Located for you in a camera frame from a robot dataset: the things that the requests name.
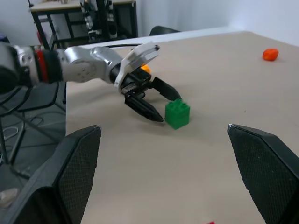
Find wooden table with black frame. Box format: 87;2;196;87
29;0;139;50

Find beige shoe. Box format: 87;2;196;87
0;188;20;209

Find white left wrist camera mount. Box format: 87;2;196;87
114;41;161;88

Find black and white robot stand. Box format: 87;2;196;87
79;0;119;42

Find green building block cube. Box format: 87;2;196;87
164;98;191;130

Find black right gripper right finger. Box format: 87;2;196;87
227;124;299;224

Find red-orange round object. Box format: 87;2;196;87
262;48;279;62

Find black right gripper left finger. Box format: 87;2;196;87
0;125;102;224

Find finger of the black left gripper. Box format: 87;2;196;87
151;77;183;102
124;92;165;123

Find black metal frame chair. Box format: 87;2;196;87
0;80;67;166

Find white floor cable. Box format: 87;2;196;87
1;126;20;142

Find black chair backrest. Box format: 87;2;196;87
149;25;182;36

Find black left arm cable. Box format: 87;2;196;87
106;43;144;49

